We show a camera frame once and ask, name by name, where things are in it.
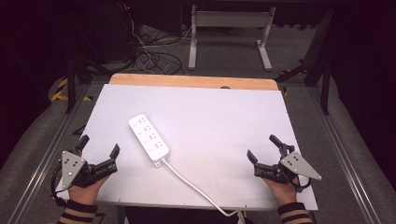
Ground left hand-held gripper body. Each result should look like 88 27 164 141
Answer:
59 149 120 190

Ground tangle of floor cables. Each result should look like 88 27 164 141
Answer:
130 26 192 76

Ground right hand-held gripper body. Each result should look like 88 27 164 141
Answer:
253 144 323 188

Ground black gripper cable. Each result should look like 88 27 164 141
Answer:
50 162 69 208
292 175 312 193

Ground white power strip cable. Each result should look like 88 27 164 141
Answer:
160 158 241 218

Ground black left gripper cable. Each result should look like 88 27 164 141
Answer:
50 162 69 208

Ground person's left hand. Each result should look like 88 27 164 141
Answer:
67 175 110 206

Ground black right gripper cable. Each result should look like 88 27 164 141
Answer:
292 175 312 193

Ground white metal desk frame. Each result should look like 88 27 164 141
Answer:
188 4 277 72

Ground person's right hand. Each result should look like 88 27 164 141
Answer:
262 176 301 206

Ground aluminium floor rail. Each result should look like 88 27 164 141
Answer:
306 83 383 224
6 83 92 224

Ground wooden table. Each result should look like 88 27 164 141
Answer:
108 73 279 91

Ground white power strip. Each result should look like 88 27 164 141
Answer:
128 114 171 168

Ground black equipment box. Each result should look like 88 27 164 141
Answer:
101 3 142 63

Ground black metal stand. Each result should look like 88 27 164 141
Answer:
275 8 334 116
64 55 113 115

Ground white board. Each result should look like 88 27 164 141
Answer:
55 83 319 212

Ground yellow black hazard tape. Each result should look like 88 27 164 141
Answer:
50 77 93 103

